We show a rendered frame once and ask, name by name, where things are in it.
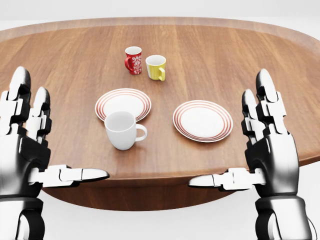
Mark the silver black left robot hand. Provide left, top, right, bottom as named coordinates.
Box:
left=0, top=66, right=111, bottom=200

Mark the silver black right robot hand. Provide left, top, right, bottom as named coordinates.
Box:
left=187, top=68, right=301, bottom=201

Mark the white plate with red rings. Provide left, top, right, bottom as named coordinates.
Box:
left=94, top=88, right=152, bottom=124
left=172, top=99, right=234, bottom=143

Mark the plain white mug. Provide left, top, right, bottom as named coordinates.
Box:
left=104, top=111, right=148, bottom=151

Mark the red patterned mug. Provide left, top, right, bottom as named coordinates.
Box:
left=124, top=45, right=143, bottom=75

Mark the yellow and white mug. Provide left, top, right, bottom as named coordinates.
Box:
left=145, top=54, right=167, bottom=82

